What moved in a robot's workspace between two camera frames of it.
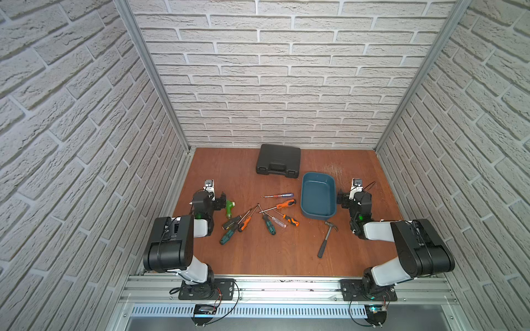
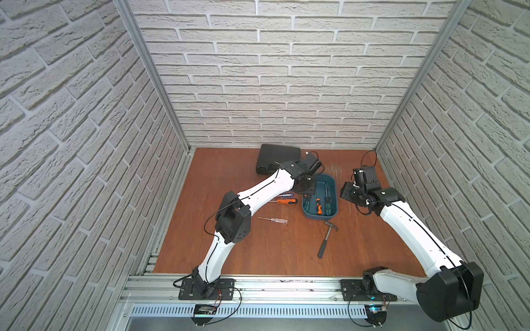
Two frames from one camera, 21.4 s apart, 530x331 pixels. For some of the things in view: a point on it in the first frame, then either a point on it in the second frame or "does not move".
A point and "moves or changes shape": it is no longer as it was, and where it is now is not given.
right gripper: (346, 203) to (346, 189)
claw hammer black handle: (324, 244) does not move
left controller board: (205, 309) does not move
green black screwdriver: (270, 227) to (327, 203)
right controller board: (376, 311) does not move
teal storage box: (318, 196) does not move
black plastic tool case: (279, 159) does not move
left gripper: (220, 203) to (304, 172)
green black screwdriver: (230, 232) moves or changes shape
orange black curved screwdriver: (290, 220) to (318, 204)
